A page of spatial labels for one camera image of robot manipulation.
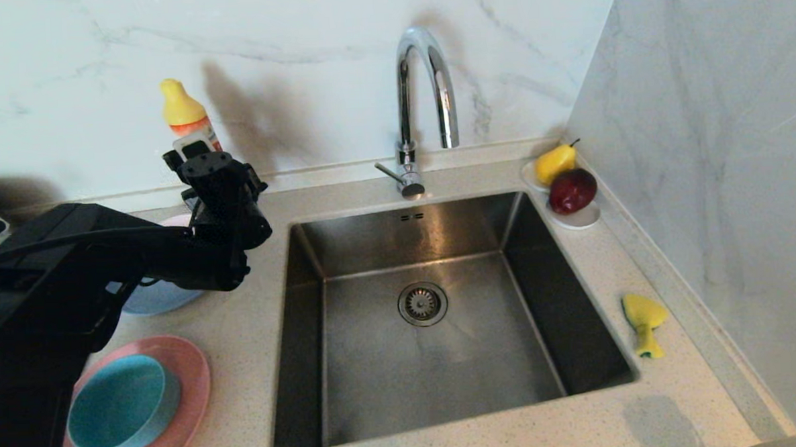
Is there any blue grey plate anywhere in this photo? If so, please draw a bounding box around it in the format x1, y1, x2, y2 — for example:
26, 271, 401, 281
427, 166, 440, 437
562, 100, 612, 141
108, 279, 206, 318

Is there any teal bowl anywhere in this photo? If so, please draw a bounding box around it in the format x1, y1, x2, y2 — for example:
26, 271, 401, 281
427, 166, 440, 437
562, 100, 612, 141
64, 352, 184, 447

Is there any small white fruit dish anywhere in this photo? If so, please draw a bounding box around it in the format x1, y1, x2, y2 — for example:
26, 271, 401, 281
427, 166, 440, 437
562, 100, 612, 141
520, 158, 603, 232

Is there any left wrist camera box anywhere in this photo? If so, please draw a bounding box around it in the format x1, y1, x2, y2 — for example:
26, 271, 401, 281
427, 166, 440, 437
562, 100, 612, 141
161, 138, 236, 187

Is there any yellow orange dish soap bottle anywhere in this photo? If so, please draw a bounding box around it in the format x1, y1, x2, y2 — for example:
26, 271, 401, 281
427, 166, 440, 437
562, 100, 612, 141
159, 76, 223, 157

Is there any yellow pear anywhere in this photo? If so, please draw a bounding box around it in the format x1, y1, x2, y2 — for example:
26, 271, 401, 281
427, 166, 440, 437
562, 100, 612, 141
534, 139, 583, 188

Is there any pink plate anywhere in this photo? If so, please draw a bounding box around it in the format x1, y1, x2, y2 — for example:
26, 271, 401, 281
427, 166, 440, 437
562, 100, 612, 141
52, 333, 214, 447

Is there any yellow green sponge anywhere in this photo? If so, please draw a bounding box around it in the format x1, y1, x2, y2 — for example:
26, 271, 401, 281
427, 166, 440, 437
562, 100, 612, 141
620, 292, 671, 361

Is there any chrome gooseneck faucet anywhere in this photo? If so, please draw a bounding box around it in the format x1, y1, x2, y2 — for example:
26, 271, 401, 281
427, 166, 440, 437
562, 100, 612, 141
369, 25, 463, 203

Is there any round metal sink strainer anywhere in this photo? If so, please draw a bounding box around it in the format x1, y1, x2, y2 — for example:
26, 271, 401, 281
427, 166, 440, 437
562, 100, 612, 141
397, 280, 450, 329

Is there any dark red apple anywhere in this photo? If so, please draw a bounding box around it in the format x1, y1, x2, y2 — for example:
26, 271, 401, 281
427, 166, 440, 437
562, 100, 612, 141
546, 167, 600, 216

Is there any stainless steel sink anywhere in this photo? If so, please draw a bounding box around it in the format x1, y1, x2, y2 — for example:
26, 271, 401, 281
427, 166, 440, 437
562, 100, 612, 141
261, 185, 643, 447

